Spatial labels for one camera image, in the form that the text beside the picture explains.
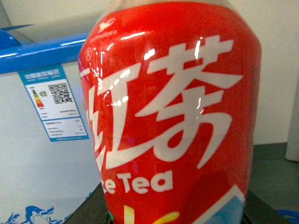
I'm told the blue energy label sticker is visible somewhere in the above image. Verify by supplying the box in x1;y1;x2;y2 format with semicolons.
18;64;89;142

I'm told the blue cable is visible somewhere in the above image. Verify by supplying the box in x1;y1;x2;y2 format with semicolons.
275;209;299;221

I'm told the white chest freezer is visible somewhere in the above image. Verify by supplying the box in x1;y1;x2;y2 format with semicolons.
0;25;100;224

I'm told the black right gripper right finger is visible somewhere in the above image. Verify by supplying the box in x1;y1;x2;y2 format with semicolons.
242;191;291;224

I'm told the red iced tea bottle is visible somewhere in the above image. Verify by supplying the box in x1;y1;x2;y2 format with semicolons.
78;0;261;224

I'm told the grey cabinet at right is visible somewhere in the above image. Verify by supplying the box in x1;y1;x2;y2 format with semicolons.
285;81;299;162

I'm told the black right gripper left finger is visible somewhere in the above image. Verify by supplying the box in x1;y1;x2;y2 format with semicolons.
64;184;108;224

